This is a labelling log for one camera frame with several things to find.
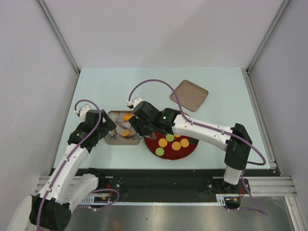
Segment tan square tin box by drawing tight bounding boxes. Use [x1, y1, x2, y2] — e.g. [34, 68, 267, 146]
[104, 111, 140, 145]

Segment orange fish-shaped cookie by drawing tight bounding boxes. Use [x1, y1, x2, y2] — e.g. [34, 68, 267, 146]
[123, 114, 134, 121]

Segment orange round cookie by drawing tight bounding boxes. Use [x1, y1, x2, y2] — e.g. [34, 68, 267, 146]
[171, 141, 181, 151]
[180, 139, 190, 148]
[121, 129, 130, 137]
[158, 138, 168, 148]

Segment tan square tin lid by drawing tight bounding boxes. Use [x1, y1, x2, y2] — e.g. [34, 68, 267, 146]
[175, 80, 209, 112]

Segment metal tongs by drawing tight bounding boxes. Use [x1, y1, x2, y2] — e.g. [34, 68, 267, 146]
[116, 121, 156, 140]

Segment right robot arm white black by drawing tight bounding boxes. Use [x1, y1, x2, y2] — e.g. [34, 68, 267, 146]
[127, 98, 252, 193]

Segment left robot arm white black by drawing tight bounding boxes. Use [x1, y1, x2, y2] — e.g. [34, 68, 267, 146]
[29, 105, 116, 231]

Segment green round cookie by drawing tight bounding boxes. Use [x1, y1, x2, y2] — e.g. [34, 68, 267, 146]
[155, 147, 165, 156]
[166, 134, 175, 142]

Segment round red lacquer tray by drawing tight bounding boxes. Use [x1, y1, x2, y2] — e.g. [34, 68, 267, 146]
[144, 131, 199, 161]

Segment black round cookie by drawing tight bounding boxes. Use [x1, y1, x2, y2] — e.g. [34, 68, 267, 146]
[189, 138, 198, 145]

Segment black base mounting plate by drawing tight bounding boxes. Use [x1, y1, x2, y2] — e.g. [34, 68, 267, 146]
[76, 168, 275, 203]

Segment white cable duct left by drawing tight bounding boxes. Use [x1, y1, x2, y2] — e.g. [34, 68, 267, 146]
[79, 195, 110, 206]

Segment white cable duct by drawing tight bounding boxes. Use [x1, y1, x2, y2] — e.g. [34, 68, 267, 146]
[79, 195, 110, 206]
[216, 194, 242, 206]

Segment white cable duct right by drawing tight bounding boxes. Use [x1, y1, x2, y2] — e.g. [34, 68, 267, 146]
[216, 194, 242, 206]

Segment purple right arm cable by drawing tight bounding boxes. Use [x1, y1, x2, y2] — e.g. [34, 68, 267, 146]
[127, 78, 269, 217]

